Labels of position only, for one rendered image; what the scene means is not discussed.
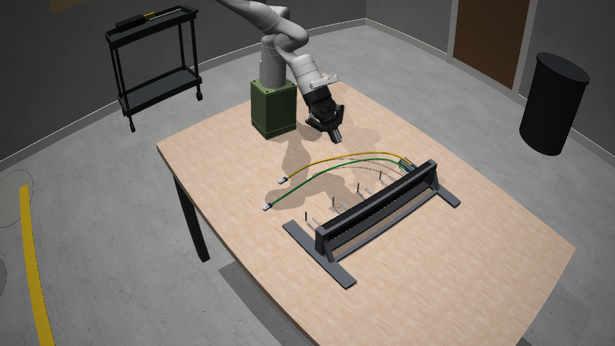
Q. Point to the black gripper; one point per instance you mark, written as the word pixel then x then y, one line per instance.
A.
pixel 324 110

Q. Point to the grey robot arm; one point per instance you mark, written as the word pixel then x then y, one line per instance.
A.
pixel 273 20

